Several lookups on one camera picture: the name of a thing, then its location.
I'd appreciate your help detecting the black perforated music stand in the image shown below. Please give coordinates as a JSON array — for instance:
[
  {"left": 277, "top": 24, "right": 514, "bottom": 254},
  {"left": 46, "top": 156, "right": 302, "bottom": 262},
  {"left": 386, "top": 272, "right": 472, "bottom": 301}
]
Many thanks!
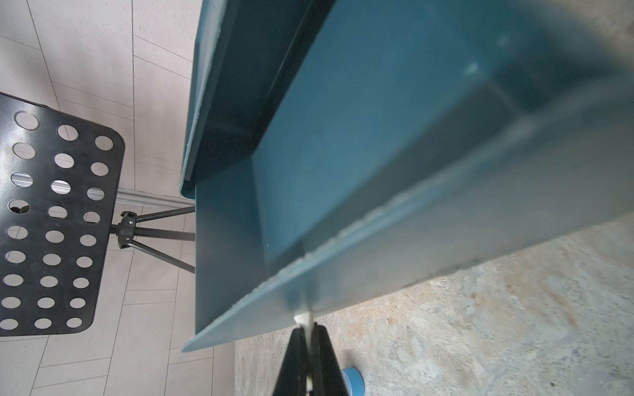
[{"left": 1, "top": 94, "right": 195, "bottom": 338}]

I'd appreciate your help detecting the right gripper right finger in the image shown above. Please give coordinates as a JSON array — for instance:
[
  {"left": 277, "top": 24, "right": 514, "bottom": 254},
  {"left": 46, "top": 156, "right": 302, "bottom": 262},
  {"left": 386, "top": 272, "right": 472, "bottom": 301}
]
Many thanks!
[{"left": 311, "top": 323, "right": 348, "bottom": 396}]

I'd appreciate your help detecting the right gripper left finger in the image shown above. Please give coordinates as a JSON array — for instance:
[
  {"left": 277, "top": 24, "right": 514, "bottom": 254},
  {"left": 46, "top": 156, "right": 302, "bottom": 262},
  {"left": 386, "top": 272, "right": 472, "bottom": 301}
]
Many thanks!
[{"left": 272, "top": 327, "right": 309, "bottom": 396}]

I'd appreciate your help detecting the teal three-drawer cabinet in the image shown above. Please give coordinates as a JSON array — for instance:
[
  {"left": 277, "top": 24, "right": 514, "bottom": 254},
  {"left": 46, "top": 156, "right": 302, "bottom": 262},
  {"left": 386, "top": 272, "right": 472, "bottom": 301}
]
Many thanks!
[{"left": 181, "top": 1, "right": 633, "bottom": 352}]

